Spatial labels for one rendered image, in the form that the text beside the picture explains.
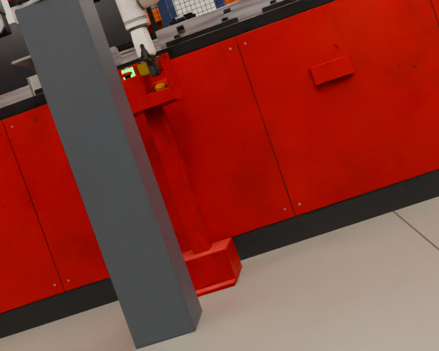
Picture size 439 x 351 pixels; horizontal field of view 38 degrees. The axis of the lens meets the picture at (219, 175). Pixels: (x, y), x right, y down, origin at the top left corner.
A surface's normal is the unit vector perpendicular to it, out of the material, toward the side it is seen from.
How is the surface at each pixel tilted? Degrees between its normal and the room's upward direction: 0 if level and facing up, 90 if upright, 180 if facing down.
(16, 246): 90
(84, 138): 90
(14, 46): 90
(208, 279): 90
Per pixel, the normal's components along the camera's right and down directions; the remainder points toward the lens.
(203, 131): -0.07, 0.09
